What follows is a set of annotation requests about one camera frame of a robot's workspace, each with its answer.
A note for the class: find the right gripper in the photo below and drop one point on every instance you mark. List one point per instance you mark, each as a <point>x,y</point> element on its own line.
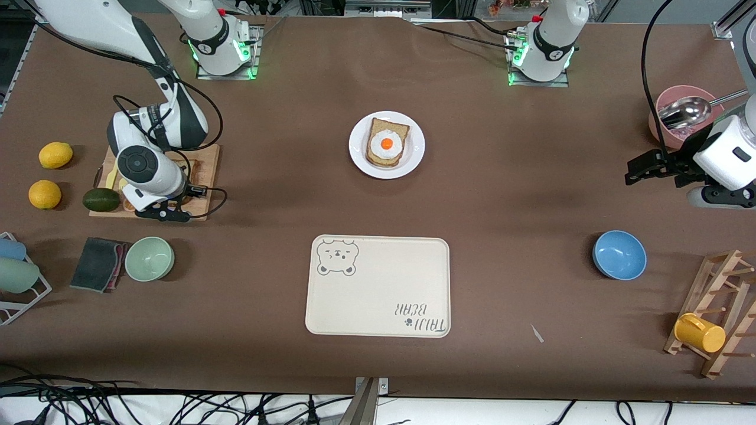
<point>189,191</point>

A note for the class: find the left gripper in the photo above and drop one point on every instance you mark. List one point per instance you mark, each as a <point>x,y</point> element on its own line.
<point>679,160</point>

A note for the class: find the white round plate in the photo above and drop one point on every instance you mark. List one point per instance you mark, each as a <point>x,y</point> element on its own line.
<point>360,159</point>

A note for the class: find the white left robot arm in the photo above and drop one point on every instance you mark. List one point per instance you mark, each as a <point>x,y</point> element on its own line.
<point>552,35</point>

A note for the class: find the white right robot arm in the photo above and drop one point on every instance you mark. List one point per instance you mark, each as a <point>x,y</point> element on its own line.
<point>94,23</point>

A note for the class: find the orange slice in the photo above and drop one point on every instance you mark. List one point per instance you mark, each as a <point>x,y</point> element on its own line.
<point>128,206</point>

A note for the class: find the pink bowl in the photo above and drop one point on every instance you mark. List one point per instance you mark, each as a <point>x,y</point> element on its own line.
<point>664,139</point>

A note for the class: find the clear plastic ice pieces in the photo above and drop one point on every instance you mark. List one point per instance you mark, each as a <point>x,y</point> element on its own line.
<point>680,134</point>

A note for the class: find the yellow plastic knife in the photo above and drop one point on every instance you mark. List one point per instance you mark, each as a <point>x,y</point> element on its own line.
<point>111,179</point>

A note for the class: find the dark green avocado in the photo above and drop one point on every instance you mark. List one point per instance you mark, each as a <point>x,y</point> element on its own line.
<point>101,200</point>

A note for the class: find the wooden cutting board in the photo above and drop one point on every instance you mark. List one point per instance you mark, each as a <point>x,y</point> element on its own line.
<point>207,171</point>

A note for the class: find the pale green bowl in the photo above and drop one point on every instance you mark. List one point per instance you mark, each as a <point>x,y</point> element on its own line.
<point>149,260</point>

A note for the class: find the metal spoon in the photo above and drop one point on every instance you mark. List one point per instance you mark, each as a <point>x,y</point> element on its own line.
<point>685,112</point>

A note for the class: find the pink cloth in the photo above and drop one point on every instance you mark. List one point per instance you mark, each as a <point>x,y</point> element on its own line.
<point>123,260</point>

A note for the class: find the dark grey cloth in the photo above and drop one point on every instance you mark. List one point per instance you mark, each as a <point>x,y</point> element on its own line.
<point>94,265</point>

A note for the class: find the blue bowl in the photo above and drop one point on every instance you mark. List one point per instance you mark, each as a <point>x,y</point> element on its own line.
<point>619,255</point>

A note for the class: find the yellow lemon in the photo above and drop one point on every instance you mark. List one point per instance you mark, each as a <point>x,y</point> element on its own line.
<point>55,155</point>
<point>45,195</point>

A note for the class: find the wooden mug rack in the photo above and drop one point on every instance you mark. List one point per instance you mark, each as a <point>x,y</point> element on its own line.
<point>717,283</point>

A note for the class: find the light blue cup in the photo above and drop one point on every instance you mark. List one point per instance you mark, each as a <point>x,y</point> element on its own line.
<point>10,249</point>

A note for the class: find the pale green cup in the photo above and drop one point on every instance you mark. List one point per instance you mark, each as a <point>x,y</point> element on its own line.
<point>16,275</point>

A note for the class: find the aluminium corner profile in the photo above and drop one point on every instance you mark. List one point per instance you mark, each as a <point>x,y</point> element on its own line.
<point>729,23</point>

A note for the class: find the yellow mug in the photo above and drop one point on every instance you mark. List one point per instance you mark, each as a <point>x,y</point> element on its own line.
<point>700,333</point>

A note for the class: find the grey tape scrap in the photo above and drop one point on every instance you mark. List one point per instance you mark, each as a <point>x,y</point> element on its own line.
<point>537,333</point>

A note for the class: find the fried egg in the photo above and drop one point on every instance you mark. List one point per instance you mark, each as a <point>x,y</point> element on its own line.
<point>387,144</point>

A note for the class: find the cream bear print tray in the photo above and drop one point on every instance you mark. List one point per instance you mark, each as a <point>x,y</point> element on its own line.
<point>378,295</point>

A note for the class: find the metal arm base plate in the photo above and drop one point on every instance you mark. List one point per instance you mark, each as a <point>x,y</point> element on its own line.
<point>207,75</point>
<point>555,84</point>

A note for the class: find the metal table edge bracket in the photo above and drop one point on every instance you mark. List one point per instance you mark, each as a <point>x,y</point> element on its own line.
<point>367,404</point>

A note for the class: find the aluminium frame rail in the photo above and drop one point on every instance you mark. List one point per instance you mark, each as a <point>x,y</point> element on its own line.
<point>387,9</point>

